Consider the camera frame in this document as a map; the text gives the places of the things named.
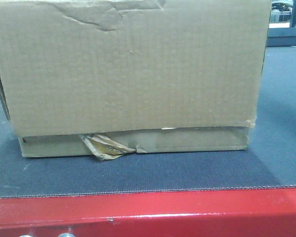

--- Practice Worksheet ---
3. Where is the brown cardboard carton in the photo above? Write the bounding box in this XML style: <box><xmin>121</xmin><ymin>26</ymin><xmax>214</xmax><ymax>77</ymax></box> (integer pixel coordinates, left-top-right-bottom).
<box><xmin>0</xmin><ymin>0</ymin><xmax>271</xmax><ymax>160</ymax></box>

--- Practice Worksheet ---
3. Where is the red conveyor frame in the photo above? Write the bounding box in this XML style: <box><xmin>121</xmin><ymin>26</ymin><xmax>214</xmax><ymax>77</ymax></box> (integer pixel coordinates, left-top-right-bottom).
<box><xmin>0</xmin><ymin>188</ymin><xmax>296</xmax><ymax>237</ymax></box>

